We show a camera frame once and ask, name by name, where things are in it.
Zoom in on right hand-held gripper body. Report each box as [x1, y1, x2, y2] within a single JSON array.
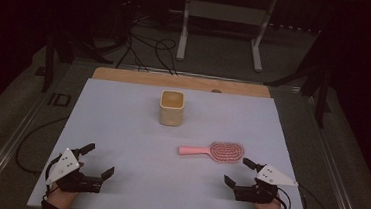
[[233, 161, 301, 208]]

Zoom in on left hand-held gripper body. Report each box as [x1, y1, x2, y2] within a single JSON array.
[[44, 146, 106, 195]]

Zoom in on pink hairbrush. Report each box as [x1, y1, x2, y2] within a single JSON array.
[[177, 137, 246, 165]]

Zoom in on person's left hand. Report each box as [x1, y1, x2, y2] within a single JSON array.
[[46, 182, 80, 209]]

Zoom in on beige square cup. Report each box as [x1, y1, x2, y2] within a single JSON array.
[[158, 89, 187, 128]]

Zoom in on black stand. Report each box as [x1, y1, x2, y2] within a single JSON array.
[[261, 24, 336, 130], [41, 27, 115, 98]]

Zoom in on white metal stand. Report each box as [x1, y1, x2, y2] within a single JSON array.
[[175, 0, 278, 74]]

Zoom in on left hand-held gripper cable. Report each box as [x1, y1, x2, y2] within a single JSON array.
[[42, 153, 64, 203]]

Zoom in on hand-held gripper cable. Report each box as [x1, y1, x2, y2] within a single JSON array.
[[42, 153, 64, 203], [274, 181, 345, 209]]

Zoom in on black cable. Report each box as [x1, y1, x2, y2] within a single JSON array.
[[14, 112, 70, 178]]

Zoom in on metal floor rail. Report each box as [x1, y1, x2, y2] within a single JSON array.
[[294, 92, 371, 209], [0, 64, 77, 209]]

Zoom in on right hand-held gripper cable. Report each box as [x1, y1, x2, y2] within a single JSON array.
[[274, 181, 345, 209]]

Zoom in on black floor cables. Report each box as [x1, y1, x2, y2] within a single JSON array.
[[115, 12, 183, 77]]

